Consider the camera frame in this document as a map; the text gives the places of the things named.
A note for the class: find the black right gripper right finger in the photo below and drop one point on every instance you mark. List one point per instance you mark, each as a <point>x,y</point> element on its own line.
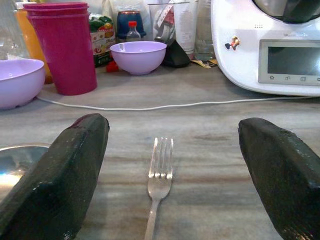
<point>285,180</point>

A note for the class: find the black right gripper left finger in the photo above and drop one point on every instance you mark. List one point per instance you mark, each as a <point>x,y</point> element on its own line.
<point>57,180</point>

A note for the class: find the silver metal fork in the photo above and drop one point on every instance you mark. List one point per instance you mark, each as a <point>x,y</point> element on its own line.
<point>158,185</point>

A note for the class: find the round steel plate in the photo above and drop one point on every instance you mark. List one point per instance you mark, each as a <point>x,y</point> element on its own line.
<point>15,165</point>

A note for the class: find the lilac plastic bowl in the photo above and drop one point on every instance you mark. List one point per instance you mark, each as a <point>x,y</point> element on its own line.
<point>138,58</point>
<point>17,82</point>

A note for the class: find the white kitchen cooking machine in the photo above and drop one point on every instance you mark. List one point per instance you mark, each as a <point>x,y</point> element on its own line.
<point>250,62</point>

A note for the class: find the small red object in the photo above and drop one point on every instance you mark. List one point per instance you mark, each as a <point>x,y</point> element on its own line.
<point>112,67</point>

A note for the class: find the magenta plastic tumbler with lid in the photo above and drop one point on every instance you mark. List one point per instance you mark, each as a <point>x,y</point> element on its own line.
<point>66,52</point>

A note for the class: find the orange sauce squeeze bottle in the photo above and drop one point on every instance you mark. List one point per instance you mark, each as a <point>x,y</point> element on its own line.
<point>32,45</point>

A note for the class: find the yellow black wrapper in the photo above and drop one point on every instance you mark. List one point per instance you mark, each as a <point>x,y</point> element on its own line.
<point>203,63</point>

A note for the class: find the green food package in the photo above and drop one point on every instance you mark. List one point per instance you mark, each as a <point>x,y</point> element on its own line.
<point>102,40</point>

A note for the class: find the clear drinking glass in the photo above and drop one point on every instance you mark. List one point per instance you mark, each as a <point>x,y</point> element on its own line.
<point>11,30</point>

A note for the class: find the black pouch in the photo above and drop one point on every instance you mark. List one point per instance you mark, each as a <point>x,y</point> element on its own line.
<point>176,57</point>

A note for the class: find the small bottle with red cap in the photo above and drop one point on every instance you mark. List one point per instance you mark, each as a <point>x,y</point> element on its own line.
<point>133,33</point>

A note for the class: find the dark blue jar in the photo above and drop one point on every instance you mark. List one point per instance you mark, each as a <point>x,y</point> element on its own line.
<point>125,25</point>

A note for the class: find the tall clear glass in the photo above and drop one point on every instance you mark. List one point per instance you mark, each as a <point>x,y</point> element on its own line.
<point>203,30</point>

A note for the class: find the white tube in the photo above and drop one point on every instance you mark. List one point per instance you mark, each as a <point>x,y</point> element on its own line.
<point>186,27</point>

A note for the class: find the clear plastic measuring jug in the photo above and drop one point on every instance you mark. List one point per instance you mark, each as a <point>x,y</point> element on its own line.
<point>162,23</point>

